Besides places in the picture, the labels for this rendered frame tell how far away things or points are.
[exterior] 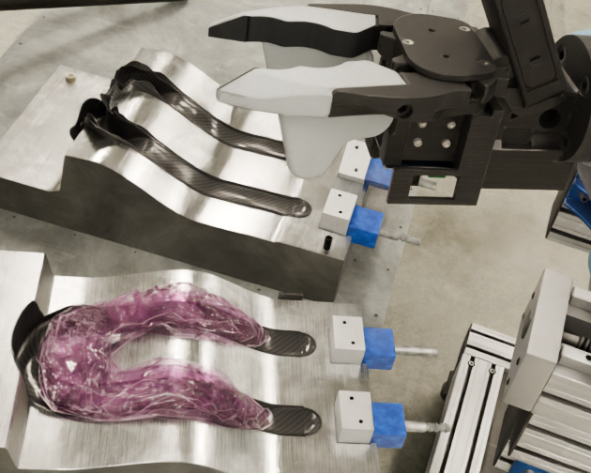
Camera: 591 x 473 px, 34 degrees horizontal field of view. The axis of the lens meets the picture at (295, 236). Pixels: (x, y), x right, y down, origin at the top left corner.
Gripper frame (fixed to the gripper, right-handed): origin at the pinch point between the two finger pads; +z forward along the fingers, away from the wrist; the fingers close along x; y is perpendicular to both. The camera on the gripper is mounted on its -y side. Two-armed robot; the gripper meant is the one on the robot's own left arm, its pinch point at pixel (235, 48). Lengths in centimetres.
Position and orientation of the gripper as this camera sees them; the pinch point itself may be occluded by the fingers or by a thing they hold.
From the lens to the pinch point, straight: 50.3
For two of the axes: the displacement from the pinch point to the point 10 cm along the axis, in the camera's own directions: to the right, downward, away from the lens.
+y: -1.2, 7.9, 6.0
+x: -1.3, -6.1, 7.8
